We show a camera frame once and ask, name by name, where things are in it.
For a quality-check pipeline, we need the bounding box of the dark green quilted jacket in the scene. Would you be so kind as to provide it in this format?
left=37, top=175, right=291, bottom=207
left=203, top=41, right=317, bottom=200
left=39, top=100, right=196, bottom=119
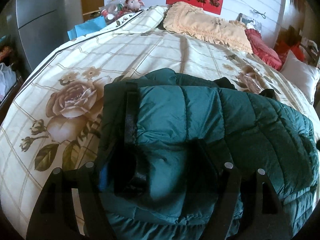
left=97, top=68, right=319, bottom=239

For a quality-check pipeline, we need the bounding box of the wooden chair with clothes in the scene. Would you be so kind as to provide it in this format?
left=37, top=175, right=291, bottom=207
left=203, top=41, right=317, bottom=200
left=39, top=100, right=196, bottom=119
left=294, top=35, right=319, bottom=67

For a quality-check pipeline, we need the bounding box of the floral cream bed quilt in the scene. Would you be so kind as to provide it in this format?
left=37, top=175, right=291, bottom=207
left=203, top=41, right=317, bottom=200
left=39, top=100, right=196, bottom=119
left=1, top=6, right=319, bottom=237

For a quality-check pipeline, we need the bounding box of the white pillow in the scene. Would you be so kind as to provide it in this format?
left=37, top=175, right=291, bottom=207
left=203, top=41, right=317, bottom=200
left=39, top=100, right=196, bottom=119
left=280, top=50, right=319, bottom=105

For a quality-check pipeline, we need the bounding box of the red ruffled cushion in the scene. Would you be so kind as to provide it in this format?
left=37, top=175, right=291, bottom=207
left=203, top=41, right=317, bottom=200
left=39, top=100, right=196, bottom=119
left=245, top=29, right=283, bottom=71

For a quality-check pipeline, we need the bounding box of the white plastic bag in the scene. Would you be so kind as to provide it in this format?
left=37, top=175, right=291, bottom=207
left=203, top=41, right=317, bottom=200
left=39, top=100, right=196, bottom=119
left=0, top=63, right=17, bottom=101

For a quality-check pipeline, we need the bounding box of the framed photo at headboard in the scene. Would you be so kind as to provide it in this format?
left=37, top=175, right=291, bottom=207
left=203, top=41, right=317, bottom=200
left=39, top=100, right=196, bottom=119
left=238, top=13, right=262, bottom=33

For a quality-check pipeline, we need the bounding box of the blue paper bag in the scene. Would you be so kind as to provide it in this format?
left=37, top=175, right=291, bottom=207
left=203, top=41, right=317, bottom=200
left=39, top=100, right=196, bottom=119
left=67, top=16, right=106, bottom=40

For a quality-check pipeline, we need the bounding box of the peach ruffled pillow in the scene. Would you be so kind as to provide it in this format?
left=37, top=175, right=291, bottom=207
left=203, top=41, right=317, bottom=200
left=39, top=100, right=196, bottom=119
left=163, top=2, right=253, bottom=54

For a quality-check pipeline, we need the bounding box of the grey refrigerator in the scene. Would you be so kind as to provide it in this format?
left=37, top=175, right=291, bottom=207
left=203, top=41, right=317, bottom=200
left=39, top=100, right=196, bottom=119
left=1, top=0, right=83, bottom=74

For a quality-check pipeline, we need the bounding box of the pig plush toy red hat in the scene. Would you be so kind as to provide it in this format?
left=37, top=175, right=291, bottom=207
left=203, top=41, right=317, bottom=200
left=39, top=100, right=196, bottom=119
left=125, top=0, right=145, bottom=11

